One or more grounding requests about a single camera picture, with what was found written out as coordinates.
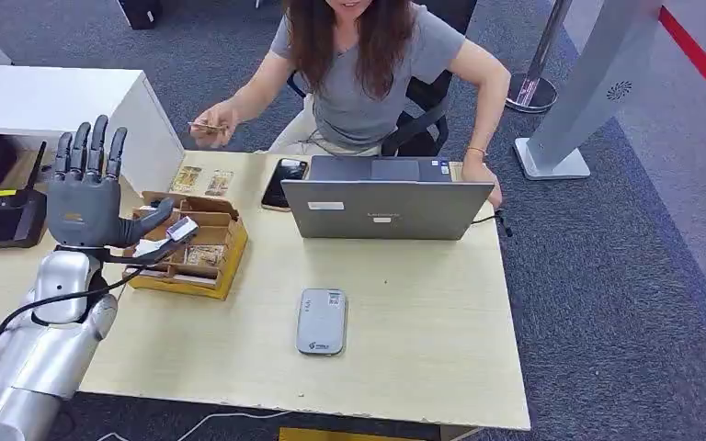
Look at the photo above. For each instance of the person's left hand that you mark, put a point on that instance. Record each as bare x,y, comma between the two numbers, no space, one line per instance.
481,179

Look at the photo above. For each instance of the person's right hand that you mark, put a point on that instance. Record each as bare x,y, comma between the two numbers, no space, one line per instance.
216,118

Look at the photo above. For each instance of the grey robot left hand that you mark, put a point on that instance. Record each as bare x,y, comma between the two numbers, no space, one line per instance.
82,210

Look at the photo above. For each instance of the yellowish picture card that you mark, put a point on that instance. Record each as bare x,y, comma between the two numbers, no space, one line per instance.
185,179

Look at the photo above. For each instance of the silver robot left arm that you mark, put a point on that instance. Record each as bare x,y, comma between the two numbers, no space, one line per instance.
42,359

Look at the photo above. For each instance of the pale picture card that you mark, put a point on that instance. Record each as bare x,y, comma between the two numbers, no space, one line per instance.
219,183

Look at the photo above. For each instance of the black office chair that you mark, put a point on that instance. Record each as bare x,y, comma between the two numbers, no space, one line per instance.
420,131

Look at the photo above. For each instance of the black router with antenna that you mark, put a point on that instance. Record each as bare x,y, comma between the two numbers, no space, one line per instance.
0,219

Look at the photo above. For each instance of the black smartphone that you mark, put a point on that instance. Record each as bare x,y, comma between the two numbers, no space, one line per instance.
280,182

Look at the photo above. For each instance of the grey laptop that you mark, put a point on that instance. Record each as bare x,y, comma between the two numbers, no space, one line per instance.
386,210

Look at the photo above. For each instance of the white cabinet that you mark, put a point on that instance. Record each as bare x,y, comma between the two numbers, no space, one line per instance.
24,100

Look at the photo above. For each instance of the black box on floor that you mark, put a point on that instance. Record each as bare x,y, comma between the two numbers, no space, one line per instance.
140,12

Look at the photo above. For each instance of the brown card inside box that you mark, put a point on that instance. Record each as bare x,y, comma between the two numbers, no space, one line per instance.
205,255

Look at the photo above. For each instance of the person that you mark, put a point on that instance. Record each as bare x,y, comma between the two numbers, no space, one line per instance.
359,103

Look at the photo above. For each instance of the wooden card box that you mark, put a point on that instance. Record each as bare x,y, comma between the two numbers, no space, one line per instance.
231,262

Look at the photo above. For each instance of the grey kiosk stand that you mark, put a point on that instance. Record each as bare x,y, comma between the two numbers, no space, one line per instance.
590,79

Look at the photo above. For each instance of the yellow panel under desk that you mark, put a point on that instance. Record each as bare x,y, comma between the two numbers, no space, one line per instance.
341,435

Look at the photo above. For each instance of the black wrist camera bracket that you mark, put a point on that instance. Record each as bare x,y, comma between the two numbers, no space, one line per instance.
121,258

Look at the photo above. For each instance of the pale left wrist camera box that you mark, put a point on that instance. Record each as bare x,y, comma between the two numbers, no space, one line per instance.
181,229

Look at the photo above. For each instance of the chrome stanchion post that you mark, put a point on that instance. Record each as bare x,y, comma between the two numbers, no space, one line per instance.
532,91

